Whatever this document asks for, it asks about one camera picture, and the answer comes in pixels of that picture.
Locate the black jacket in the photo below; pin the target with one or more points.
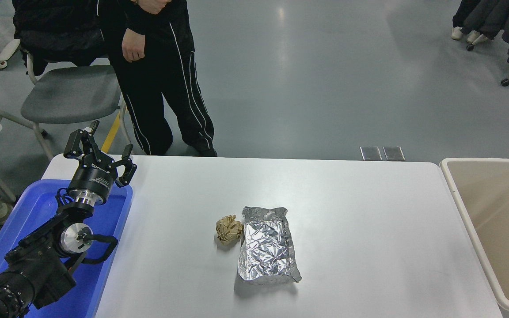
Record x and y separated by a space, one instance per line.
55 31

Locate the person's right hand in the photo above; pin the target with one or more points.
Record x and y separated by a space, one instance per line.
133 46

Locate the person with white shoes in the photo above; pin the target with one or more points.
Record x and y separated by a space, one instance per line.
462 15

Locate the standing person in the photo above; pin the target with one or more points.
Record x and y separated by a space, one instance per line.
161 79

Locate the blue plastic tray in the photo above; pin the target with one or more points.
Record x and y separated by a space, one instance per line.
38 207

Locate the crumpled tan paper ball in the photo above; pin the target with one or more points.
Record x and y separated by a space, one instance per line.
229 229

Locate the white frame chair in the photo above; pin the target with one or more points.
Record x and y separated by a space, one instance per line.
9 48

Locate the grey seat chair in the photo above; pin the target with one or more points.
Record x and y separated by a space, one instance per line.
69 95

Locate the metal floor plate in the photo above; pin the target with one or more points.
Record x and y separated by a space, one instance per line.
393 153
370 153

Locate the large pale plastic bin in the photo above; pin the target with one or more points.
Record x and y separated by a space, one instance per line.
493 203

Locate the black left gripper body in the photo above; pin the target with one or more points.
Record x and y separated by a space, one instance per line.
93 176

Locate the person's left hand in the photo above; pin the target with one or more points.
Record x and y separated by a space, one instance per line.
155 5

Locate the crinkled silver foil tray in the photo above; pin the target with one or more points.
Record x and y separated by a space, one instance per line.
267 247

